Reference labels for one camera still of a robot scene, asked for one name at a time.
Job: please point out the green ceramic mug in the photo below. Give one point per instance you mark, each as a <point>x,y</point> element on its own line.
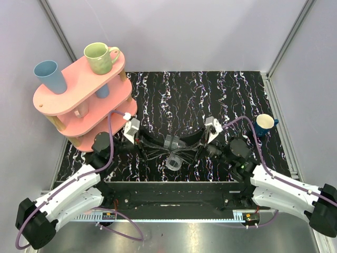
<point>101,57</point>

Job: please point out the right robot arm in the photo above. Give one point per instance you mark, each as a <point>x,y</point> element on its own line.
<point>265,187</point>

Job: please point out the black marble pattern mat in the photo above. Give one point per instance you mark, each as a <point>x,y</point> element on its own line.
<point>178,103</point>

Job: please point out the dark blue mug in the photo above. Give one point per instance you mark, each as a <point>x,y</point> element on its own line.
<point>263,124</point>

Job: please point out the small blue cup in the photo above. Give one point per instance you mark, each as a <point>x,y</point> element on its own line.
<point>103,92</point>

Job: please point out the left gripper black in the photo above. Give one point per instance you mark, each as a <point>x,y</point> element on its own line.
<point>140,147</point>

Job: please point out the pale pink mug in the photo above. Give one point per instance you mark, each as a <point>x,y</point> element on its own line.
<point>81,110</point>

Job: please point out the light blue plastic cup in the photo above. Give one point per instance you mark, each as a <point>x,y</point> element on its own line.
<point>51,76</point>

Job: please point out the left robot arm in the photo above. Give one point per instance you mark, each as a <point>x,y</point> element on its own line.
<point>38,221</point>

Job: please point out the white slotted cable duct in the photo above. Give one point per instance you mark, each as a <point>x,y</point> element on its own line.
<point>234,216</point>

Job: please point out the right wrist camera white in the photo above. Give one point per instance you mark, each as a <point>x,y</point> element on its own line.
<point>214,128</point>

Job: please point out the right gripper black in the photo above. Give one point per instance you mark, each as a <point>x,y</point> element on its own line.
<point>189,155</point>

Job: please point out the clear elbow pipe fitting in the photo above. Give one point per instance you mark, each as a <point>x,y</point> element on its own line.
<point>174,162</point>

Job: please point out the pink three-tier wooden shelf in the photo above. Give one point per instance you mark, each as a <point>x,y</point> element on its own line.
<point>82,84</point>

